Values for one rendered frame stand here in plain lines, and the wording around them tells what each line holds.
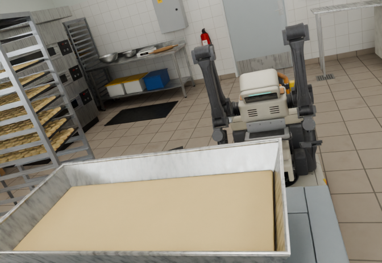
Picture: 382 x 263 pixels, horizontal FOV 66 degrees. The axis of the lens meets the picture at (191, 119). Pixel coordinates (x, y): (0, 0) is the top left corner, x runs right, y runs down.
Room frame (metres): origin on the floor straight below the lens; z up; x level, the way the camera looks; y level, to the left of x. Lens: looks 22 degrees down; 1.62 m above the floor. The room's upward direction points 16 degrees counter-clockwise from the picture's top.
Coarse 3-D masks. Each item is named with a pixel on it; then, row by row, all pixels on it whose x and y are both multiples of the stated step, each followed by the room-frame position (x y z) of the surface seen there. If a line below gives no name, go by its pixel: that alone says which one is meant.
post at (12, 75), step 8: (0, 48) 1.74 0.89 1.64; (0, 56) 1.74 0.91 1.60; (8, 64) 1.74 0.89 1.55; (8, 72) 1.74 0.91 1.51; (16, 80) 1.74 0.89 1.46; (16, 88) 1.74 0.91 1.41; (24, 96) 1.74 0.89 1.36; (24, 104) 1.74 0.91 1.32; (32, 112) 1.74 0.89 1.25; (32, 120) 1.74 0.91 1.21; (40, 128) 1.74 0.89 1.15; (40, 136) 1.74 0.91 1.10; (48, 144) 1.74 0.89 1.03; (48, 152) 1.74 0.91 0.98; (56, 160) 1.74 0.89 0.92
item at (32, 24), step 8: (32, 24) 2.18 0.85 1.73; (40, 40) 2.18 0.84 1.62; (40, 48) 2.19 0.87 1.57; (48, 56) 2.19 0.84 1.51; (48, 64) 2.19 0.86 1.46; (56, 72) 2.20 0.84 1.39; (56, 80) 2.18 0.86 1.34; (64, 96) 2.18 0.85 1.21; (72, 112) 2.18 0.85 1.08; (80, 128) 2.19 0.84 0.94; (88, 144) 2.20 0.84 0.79; (88, 152) 2.18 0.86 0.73
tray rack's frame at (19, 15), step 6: (12, 12) 2.00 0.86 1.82; (18, 12) 2.07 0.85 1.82; (24, 12) 2.14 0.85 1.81; (0, 18) 1.86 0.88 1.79; (6, 18) 1.92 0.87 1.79; (12, 18) 2.01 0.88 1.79; (18, 18) 2.19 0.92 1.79; (18, 168) 2.26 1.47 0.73; (0, 174) 2.06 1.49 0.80; (6, 186) 2.05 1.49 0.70; (30, 186) 2.25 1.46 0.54
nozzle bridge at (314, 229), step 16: (288, 192) 0.53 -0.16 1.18; (304, 192) 0.52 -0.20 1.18; (320, 192) 0.51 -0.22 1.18; (288, 208) 0.48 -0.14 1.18; (304, 208) 0.47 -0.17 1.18; (320, 208) 0.46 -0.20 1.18; (288, 224) 0.44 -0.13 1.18; (304, 224) 0.43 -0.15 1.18; (320, 224) 0.42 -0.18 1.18; (336, 224) 0.41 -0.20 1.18; (304, 240) 0.40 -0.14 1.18; (320, 240) 0.39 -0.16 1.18; (336, 240) 0.38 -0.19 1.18; (304, 256) 0.37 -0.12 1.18; (320, 256) 0.36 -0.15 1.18; (336, 256) 0.35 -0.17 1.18
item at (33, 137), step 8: (56, 120) 2.14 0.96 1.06; (64, 120) 2.12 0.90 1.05; (48, 128) 2.00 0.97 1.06; (56, 128) 1.99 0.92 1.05; (24, 136) 1.97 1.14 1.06; (32, 136) 1.91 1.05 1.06; (48, 136) 1.87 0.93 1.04; (0, 144) 1.94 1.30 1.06; (8, 144) 1.90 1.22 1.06; (16, 144) 1.84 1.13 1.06
